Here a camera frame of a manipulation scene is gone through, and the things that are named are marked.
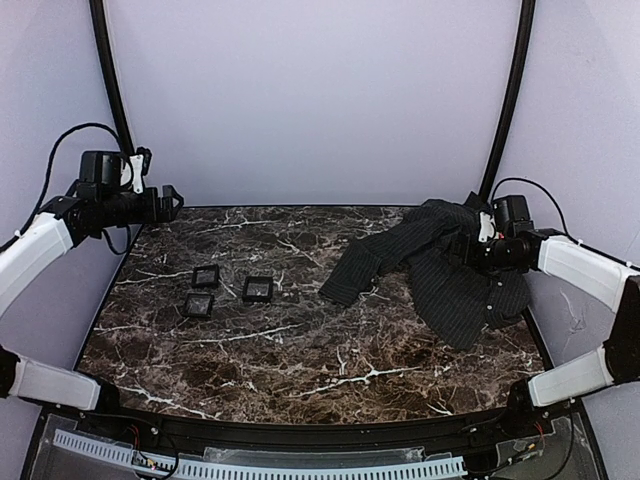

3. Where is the white slotted cable duct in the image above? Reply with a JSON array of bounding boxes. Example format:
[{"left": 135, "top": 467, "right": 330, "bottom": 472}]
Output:
[{"left": 45, "top": 428, "right": 468, "bottom": 480}]

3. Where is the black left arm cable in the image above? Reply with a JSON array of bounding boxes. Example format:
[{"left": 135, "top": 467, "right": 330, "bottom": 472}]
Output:
[{"left": 19, "top": 123, "right": 132, "bottom": 256}]

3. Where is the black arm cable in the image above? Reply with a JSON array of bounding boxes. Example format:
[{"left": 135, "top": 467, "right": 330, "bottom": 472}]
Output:
[
  {"left": 19, "top": 123, "right": 132, "bottom": 256},
  {"left": 489, "top": 177, "right": 576, "bottom": 241}
]

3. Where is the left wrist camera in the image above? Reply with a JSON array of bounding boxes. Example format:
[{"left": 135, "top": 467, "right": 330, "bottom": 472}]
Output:
[{"left": 120, "top": 147, "right": 152, "bottom": 194}]

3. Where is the black square box rear left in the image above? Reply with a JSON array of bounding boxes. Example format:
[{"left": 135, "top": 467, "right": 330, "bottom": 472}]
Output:
[{"left": 191, "top": 264, "right": 220, "bottom": 289}]

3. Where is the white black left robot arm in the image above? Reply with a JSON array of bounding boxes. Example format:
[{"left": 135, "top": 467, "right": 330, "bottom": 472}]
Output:
[{"left": 1, "top": 150, "right": 184, "bottom": 412}]

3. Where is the black square box right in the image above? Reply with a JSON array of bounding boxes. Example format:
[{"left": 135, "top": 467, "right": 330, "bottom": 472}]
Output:
[{"left": 242, "top": 276, "right": 274, "bottom": 303}]

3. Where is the dark pinstriped garment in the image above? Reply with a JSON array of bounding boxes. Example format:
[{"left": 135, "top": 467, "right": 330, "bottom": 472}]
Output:
[{"left": 319, "top": 193, "right": 531, "bottom": 350}]

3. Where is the black frame post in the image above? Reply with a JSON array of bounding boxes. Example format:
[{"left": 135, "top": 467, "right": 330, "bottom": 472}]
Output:
[
  {"left": 479, "top": 0, "right": 536, "bottom": 201},
  {"left": 88, "top": 0, "right": 136, "bottom": 155}
]

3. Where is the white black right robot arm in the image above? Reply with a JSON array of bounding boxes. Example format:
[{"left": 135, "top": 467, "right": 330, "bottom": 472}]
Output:
[{"left": 450, "top": 195, "right": 639, "bottom": 416}]

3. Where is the black left frame post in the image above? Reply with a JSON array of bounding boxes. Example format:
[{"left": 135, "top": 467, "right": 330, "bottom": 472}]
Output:
[{"left": 88, "top": 0, "right": 136, "bottom": 155}]

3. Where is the black front table rail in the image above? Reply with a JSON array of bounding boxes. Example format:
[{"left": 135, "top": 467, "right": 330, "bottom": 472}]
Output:
[{"left": 57, "top": 408, "right": 552, "bottom": 455}]

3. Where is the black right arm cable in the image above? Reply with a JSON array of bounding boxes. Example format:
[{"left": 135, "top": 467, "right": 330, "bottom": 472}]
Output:
[{"left": 489, "top": 177, "right": 576, "bottom": 241}]

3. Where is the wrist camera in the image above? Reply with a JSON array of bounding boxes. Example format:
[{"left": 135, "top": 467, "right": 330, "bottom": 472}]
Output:
[
  {"left": 478, "top": 211, "right": 499, "bottom": 243},
  {"left": 120, "top": 147, "right": 152, "bottom": 194}
]

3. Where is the black square box front left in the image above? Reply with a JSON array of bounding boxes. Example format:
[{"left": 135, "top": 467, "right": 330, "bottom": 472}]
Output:
[{"left": 181, "top": 292, "right": 215, "bottom": 318}]

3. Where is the black right frame post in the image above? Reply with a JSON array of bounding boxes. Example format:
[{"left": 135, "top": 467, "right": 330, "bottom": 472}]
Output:
[{"left": 479, "top": 0, "right": 536, "bottom": 201}]

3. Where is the black square box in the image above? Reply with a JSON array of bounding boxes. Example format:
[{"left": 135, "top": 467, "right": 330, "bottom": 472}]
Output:
[
  {"left": 242, "top": 276, "right": 274, "bottom": 303},
  {"left": 191, "top": 264, "right": 220, "bottom": 289},
  {"left": 181, "top": 292, "right": 215, "bottom": 318}
]

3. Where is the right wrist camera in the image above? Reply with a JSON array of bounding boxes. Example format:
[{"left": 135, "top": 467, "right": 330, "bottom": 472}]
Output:
[{"left": 478, "top": 211, "right": 499, "bottom": 243}]

